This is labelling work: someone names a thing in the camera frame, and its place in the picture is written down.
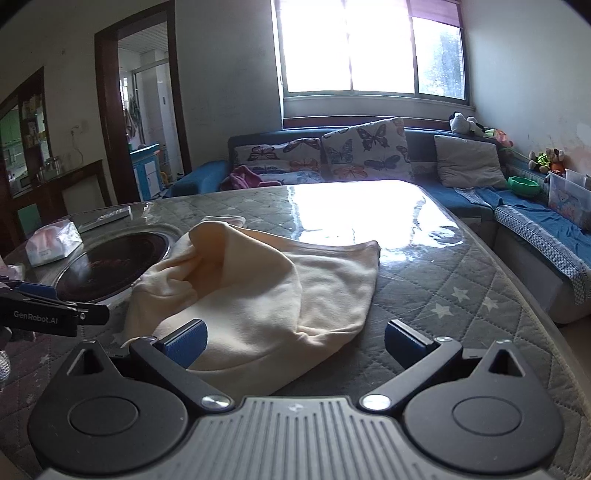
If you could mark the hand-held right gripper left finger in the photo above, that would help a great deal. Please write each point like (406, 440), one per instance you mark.
(187, 344)

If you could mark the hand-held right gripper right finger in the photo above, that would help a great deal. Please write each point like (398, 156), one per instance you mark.
(401, 339)

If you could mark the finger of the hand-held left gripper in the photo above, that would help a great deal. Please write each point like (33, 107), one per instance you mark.
(37, 290)

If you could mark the cream garment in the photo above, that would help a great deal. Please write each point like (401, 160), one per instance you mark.
(277, 300)

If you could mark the pink plastic bag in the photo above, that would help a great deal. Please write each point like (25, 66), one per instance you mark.
(11, 272)

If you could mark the white pink tissue pack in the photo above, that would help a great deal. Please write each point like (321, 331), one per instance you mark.
(51, 244)

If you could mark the round black induction cooker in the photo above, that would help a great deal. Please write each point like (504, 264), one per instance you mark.
(101, 267)

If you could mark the grey quilted star tablecloth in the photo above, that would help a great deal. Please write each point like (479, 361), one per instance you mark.
(461, 300)

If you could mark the grey remote control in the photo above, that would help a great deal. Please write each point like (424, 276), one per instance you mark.
(104, 220)

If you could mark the dark wooden counter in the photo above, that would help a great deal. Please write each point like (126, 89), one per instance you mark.
(69, 177)

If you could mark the glass jar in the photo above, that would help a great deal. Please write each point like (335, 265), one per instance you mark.
(51, 166)

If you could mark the blue cabinet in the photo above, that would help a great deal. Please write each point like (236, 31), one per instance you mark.
(145, 170)

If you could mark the grey patterned sofa cover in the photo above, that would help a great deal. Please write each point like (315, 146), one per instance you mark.
(545, 240)

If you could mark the magenta garment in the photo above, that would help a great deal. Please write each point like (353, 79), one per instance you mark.
(242, 177)

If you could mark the blue blanket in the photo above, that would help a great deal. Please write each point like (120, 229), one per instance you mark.
(531, 207)

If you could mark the grey cushion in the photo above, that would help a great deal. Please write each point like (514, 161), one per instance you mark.
(468, 161)

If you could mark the blue sofa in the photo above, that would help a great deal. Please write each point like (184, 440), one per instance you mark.
(422, 145)

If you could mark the large butterfly print cushion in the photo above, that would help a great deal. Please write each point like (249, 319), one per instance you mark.
(364, 147)

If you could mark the green bowl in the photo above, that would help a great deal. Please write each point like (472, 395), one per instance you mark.
(524, 187)

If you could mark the hanging cloth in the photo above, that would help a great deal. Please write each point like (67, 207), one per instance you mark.
(133, 115)

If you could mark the wooden shelf cabinet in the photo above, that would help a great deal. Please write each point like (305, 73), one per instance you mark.
(40, 90)

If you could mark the clear plastic storage box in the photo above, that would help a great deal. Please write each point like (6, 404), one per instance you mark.
(570, 201)

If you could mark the pink plush toy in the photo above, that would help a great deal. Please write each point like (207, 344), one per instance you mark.
(498, 137)

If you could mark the panda plush toy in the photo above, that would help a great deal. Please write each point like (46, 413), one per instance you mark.
(459, 122)

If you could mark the green plush toy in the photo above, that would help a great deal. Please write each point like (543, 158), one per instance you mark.
(540, 161)

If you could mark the brown plush toy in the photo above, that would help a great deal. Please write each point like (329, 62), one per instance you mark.
(556, 159)

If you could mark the window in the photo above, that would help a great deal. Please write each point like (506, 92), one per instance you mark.
(323, 46)

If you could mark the dark wooden door frame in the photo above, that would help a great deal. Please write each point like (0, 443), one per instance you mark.
(108, 115)

